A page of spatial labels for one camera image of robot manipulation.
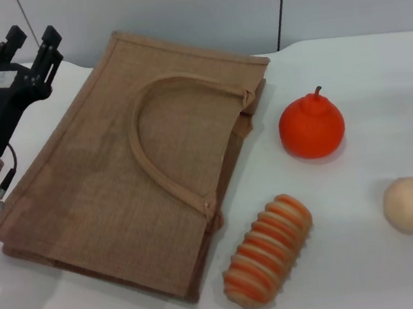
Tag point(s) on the brown jute handbag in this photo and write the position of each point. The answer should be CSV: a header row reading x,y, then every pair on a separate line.
x,y
118,182

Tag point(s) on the orange pear toy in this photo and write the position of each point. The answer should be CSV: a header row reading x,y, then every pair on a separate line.
x,y
310,128

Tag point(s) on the thin dark vertical rod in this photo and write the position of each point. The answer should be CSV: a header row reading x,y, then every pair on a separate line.
x,y
281,5

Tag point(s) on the beige round fruit toy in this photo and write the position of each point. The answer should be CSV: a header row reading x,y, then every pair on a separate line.
x,y
408,207

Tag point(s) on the orange striped bread toy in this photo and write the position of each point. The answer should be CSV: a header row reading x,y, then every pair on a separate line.
x,y
268,249

